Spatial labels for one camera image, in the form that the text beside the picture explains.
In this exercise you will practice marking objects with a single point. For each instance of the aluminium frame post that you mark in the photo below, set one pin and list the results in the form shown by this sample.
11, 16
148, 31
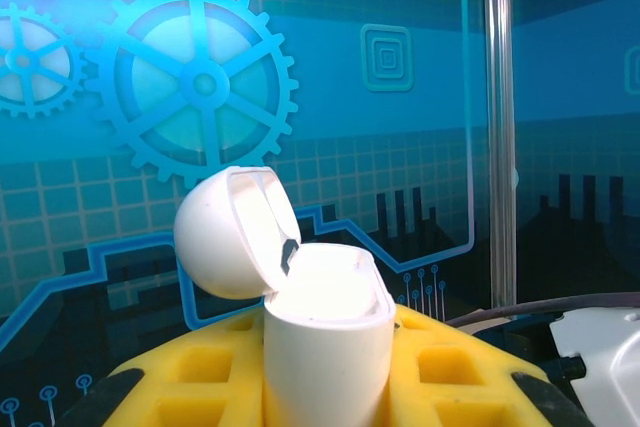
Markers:
500, 97

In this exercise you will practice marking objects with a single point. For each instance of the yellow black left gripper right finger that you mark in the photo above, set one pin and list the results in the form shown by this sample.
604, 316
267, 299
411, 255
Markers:
450, 397

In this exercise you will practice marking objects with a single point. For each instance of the white earbud charging case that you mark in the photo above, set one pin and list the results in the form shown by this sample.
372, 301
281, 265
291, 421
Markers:
325, 357

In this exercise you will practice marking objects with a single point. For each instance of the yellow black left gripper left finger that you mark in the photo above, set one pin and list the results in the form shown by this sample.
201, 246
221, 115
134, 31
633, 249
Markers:
150, 397

